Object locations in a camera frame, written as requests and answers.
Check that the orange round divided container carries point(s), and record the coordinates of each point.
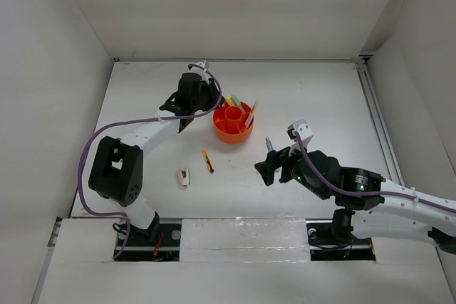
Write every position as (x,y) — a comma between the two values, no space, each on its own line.
(230,123)

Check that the aluminium side rail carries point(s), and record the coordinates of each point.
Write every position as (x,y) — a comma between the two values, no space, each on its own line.
(386,147)

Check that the green pastel highlighter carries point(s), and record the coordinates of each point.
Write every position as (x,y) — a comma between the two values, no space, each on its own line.
(236,101)

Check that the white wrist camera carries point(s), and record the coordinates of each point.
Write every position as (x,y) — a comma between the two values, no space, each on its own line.
(300,133)
(200,68)

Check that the pink pen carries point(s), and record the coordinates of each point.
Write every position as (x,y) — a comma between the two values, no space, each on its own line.
(252,113)

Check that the blue grey marker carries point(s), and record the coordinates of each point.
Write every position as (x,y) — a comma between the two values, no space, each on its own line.
(269,145)

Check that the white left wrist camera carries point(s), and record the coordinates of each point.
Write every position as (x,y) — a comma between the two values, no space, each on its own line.
(200,68)

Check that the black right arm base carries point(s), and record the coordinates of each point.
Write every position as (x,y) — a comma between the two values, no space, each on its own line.
(333,239)

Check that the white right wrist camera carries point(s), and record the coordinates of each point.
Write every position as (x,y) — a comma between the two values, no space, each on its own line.
(300,133)

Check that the thin yellow highlighter pen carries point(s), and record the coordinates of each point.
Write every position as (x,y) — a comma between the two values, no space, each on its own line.
(249,115)

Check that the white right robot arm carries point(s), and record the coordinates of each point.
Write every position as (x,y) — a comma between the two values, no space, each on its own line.
(368,205)

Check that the yellow black utility knife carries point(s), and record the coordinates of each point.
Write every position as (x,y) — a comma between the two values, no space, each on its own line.
(208,161)

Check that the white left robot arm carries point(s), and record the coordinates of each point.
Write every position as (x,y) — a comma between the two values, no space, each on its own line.
(117,171)

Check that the thick yellow highlighter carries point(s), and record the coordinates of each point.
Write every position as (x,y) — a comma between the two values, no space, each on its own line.
(229,101)

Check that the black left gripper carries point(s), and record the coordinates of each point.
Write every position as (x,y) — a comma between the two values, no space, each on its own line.
(213,94)

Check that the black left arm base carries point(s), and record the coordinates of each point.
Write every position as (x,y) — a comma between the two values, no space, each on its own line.
(159,244)

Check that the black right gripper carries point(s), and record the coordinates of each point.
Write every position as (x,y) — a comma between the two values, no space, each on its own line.
(274,159)

